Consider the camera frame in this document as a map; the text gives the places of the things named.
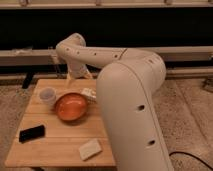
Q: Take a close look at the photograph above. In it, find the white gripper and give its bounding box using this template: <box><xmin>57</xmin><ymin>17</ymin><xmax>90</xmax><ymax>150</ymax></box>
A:
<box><xmin>66</xmin><ymin>61</ymin><xmax>93</xmax><ymax>87</ymax></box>

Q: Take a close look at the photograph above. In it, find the white ceramic cup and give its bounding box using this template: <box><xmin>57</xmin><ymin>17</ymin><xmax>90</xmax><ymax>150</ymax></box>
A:
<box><xmin>39</xmin><ymin>87</ymin><xmax>56</xmax><ymax>105</ymax></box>

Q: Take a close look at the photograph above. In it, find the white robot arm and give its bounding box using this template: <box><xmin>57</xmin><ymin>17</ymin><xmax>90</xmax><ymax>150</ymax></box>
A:
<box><xmin>56</xmin><ymin>33</ymin><xmax>174</xmax><ymax>171</ymax></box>

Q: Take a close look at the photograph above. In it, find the orange ceramic bowl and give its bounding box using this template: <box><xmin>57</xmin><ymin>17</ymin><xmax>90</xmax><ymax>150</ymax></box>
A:
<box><xmin>54</xmin><ymin>93</ymin><xmax>88</xmax><ymax>121</ymax></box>

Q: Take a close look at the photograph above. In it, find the white small packet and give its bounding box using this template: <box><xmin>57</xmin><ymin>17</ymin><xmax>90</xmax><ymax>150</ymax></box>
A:
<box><xmin>81</xmin><ymin>88</ymin><xmax>96</xmax><ymax>101</ymax></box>

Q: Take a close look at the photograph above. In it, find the beige sponge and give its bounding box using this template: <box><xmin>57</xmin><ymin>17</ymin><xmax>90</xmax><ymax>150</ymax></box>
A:
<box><xmin>79</xmin><ymin>139</ymin><xmax>102</xmax><ymax>161</ymax></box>

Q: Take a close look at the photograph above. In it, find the black rectangular block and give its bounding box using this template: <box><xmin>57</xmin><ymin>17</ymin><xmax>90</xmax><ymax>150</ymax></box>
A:
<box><xmin>19</xmin><ymin>125</ymin><xmax>45</xmax><ymax>143</ymax></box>

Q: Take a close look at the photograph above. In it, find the black cable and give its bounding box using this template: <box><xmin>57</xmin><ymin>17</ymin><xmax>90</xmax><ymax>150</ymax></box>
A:
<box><xmin>168</xmin><ymin>151</ymin><xmax>213</xmax><ymax>171</ymax></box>

